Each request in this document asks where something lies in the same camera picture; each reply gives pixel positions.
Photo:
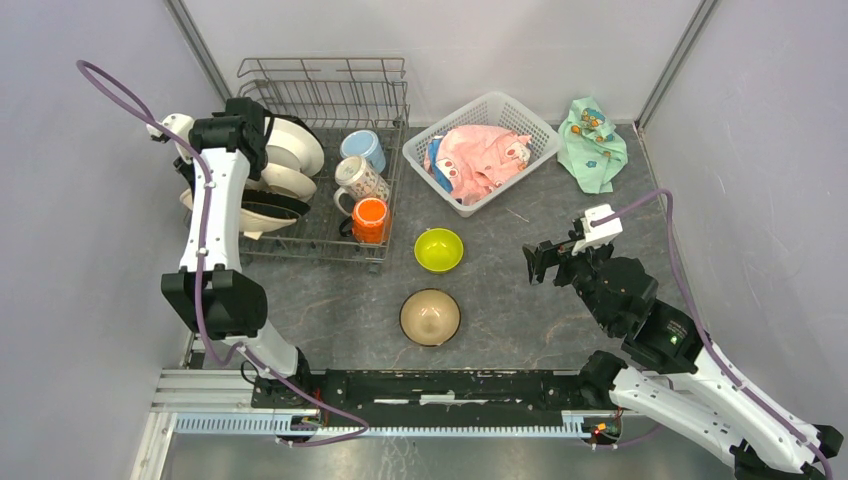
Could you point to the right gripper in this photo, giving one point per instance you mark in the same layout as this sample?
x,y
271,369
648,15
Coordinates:
x,y
547,253

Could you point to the cream plate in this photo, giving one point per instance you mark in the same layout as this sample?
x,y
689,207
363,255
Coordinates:
x,y
293,146

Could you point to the white deep plate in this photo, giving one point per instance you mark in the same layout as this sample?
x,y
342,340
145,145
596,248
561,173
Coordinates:
x,y
286,181

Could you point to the red rimmed plate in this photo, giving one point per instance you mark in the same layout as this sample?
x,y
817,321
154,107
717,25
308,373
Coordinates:
x,y
255,212

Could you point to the yellow-green bowl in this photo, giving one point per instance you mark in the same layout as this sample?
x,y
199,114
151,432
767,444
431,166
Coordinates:
x,y
438,250

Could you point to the light blue cup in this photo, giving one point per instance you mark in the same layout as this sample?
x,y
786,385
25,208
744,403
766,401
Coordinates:
x,y
364,143

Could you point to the beige bowl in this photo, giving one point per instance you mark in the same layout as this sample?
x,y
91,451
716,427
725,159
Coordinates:
x,y
430,317

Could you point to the white floral mug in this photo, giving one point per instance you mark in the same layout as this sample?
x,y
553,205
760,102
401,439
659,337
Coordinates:
x,y
357,179

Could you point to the orange mug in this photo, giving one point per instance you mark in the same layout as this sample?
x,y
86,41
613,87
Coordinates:
x,y
369,223

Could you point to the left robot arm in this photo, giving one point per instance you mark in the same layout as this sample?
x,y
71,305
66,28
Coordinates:
x,y
209,291

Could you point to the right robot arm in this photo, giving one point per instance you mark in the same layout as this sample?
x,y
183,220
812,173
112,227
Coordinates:
x,y
680,378

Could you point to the pink patterned cloth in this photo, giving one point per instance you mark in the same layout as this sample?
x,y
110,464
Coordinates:
x,y
479,159

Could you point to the green patterned cloth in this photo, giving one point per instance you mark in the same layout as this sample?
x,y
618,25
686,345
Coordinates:
x,y
593,153

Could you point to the white plastic basket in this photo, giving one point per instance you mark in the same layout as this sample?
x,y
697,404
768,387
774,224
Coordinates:
x,y
493,109

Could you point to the blue cloth in basket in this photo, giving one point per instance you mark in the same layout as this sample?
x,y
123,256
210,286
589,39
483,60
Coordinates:
x,y
433,166

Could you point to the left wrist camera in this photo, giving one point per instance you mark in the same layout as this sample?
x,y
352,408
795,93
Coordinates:
x,y
180,125

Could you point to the metal wire dish rack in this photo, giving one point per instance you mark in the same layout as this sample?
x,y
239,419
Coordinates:
x,y
334,97

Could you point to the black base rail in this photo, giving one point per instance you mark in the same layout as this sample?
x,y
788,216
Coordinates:
x,y
434,398

